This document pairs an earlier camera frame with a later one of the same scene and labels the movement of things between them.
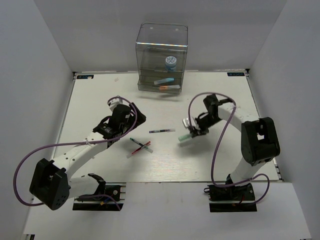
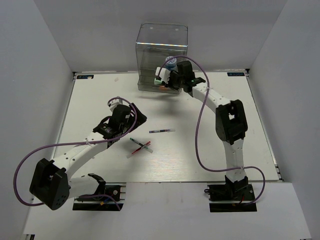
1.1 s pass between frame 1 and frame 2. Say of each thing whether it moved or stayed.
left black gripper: stayed
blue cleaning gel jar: stayed
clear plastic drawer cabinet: stayed
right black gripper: moved
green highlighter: moved
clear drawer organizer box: stayed
